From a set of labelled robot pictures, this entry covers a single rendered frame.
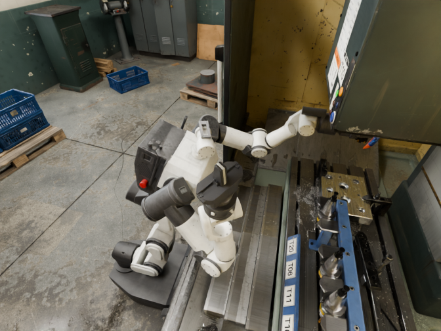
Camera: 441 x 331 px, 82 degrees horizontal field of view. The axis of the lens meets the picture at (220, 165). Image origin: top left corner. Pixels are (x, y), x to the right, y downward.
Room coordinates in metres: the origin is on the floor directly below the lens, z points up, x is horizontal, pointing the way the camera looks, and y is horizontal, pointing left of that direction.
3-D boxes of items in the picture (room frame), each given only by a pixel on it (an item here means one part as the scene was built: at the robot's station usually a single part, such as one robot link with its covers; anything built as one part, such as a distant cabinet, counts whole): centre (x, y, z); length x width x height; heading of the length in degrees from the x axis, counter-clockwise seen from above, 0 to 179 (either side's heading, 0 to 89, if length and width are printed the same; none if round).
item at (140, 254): (0.88, 0.50, 0.28); 0.21 x 0.20 x 0.13; 76
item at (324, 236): (0.62, -0.47, 1.05); 0.10 x 0.05 x 0.30; 76
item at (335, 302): (0.26, -0.32, 1.26); 0.04 x 0.04 x 0.07
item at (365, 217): (0.88, -0.65, 0.97); 0.29 x 0.23 x 0.05; 166
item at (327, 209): (0.58, -0.40, 1.26); 0.04 x 0.04 x 0.07
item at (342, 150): (1.52, -0.77, 0.75); 0.89 x 0.67 x 0.26; 76
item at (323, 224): (0.53, -0.39, 1.21); 0.07 x 0.05 x 0.01; 76
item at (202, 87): (3.83, -0.06, 0.19); 1.20 x 0.80 x 0.38; 59
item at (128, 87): (4.30, 1.62, 0.11); 0.62 x 0.42 x 0.22; 137
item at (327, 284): (0.32, -0.33, 1.21); 0.07 x 0.05 x 0.01; 76
